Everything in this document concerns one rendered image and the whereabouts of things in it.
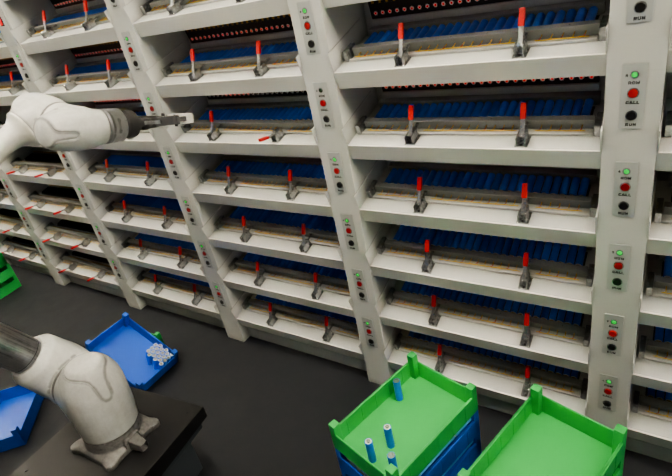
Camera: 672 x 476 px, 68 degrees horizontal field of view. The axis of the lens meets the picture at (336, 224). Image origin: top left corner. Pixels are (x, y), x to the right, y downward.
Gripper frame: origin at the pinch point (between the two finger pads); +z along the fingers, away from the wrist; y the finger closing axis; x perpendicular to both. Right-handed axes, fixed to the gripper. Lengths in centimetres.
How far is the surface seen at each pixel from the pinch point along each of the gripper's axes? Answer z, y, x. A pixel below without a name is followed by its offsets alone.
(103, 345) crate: -3, -63, -91
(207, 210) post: 21.9, -17.8, -35.3
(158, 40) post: 10.3, -17.6, 24.3
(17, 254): 32, -203, -82
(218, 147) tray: 11.6, 2.7, -10.1
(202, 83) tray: 6.1, 4.9, 9.8
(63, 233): 30, -140, -60
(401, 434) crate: -12, 78, -74
